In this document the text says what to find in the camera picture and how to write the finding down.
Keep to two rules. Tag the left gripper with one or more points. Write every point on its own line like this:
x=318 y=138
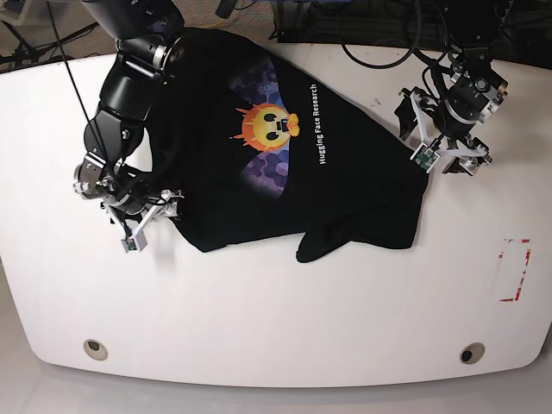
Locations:
x=443 y=130

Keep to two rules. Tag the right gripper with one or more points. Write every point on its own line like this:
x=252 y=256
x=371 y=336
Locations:
x=133 y=216

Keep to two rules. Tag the black graphic T-shirt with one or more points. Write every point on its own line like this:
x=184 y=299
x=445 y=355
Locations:
x=261 y=149

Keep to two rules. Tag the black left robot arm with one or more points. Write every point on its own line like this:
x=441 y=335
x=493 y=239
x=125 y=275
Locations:
x=468 y=92

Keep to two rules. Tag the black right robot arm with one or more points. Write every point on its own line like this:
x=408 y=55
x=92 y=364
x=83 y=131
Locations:
x=148 y=36

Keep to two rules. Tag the red tape rectangle marking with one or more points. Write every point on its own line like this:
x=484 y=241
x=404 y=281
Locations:
x=513 y=262

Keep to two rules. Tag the black tripod stand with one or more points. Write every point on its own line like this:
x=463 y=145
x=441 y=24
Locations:
x=23 y=48

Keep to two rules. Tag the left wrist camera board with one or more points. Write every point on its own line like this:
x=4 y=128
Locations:
x=425 y=157

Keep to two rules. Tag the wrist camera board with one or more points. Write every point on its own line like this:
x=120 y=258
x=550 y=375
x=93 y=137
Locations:
x=134 y=243
x=425 y=157

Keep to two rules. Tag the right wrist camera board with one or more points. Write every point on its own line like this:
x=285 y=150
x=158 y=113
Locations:
x=134 y=243

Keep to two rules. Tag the left table cable grommet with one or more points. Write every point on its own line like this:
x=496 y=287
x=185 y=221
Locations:
x=95 y=350

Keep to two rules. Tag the table cable grommet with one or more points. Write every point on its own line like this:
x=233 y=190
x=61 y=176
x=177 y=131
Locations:
x=472 y=353
x=95 y=350

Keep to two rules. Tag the right table cable grommet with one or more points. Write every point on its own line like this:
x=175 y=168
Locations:
x=472 y=353

